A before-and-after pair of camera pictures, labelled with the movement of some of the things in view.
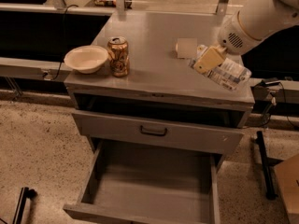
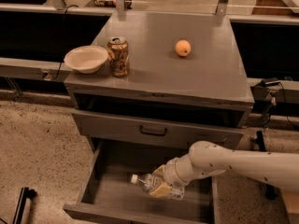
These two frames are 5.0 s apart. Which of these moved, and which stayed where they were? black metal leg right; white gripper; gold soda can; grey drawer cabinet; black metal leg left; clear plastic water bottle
Moved: clear plastic water bottle; white gripper
Stayed: gold soda can; black metal leg right; grey drawer cabinet; black metal leg left
